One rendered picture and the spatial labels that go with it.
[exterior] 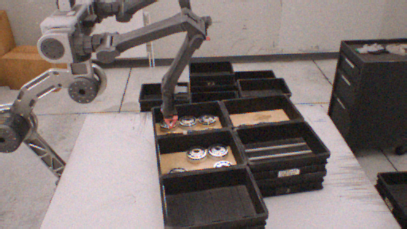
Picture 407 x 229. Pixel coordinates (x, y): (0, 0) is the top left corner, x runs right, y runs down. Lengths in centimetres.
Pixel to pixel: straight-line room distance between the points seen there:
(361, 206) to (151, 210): 98
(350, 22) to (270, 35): 101
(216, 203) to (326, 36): 379
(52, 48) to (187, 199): 84
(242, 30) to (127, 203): 337
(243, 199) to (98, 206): 70
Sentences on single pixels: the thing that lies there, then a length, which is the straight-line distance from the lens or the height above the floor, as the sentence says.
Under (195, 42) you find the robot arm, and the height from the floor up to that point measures 147.
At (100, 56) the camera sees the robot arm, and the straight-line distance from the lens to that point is 156.
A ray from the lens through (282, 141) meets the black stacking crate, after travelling 201.
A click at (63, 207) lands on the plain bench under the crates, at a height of 70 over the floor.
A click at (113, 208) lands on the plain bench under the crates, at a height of 70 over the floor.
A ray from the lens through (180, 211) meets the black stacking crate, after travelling 160.
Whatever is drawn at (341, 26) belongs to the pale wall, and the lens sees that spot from 514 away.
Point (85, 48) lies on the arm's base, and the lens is 156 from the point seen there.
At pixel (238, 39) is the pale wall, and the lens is 483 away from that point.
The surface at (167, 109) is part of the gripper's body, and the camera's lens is 184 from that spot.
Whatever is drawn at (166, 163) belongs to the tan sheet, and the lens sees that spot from 184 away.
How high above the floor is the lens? 198
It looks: 32 degrees down
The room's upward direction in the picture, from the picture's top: 1 degrees counter-clockwise
